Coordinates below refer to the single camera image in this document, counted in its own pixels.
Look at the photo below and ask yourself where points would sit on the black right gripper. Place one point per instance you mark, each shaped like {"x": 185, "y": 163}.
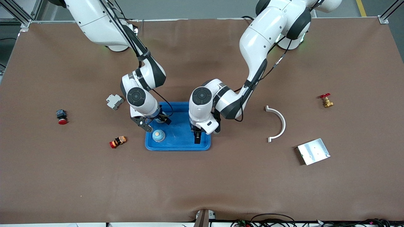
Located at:
{"x": 162, "y": 116}

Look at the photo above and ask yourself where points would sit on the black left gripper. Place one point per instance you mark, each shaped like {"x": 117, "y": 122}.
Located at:
{"x": 196, "y": 134}

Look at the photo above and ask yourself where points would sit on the light blue call bell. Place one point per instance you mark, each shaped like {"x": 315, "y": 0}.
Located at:
{"x": 158, "y": 136}
{"x": 162, "y": 119}

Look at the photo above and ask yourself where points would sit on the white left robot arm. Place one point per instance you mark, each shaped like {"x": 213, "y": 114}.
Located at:
{"x": 262, "y": 41}

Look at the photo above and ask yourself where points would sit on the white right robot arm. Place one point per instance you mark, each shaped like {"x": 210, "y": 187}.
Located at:
{"x": 94, "y": 22}

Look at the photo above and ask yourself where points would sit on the blue plastic tray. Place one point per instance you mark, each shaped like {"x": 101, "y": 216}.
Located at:
{"x": 180, "y": 138}

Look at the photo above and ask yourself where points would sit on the red emergency stop yellow collar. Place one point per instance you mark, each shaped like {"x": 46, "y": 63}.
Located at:
{"x": 118, "y": 142}

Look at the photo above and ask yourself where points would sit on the white circuit breaker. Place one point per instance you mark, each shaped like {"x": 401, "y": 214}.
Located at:
{"x": 114, "y": 101}

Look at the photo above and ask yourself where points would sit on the red mushroom button black base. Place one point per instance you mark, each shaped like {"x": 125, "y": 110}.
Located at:
{"x": 62, "y": 117}

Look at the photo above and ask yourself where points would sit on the silver metal plate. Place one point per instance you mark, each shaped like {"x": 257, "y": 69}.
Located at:
{"x": 314, "y": 152}

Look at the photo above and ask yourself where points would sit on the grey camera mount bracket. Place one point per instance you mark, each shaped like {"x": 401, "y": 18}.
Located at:
{"x": 203, "y": 219}

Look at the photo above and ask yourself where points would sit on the white curved pipe bracket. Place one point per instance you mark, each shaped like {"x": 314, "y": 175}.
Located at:
{"x": 283, "y": 123}

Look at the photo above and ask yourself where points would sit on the aluminium frame profile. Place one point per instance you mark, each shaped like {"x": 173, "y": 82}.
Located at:
{"x": 383, "y": 19}
{"x": 25, "y": 22}

